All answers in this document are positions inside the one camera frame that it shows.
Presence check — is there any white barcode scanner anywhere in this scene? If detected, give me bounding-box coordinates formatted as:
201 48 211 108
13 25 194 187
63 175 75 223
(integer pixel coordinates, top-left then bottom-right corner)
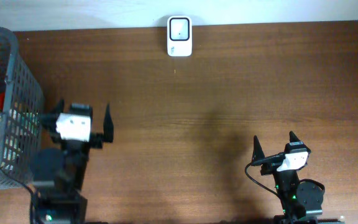
167 16 193 57

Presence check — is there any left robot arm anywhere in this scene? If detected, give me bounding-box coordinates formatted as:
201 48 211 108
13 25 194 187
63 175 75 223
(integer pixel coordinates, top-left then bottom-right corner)
30 100 114 223

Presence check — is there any grey mesh basket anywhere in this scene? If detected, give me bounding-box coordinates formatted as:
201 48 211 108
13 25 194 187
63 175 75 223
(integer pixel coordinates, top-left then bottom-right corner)
0 27 45 190

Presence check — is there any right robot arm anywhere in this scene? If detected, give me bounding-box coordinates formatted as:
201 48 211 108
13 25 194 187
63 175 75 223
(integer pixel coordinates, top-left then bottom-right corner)
247 131 325 223

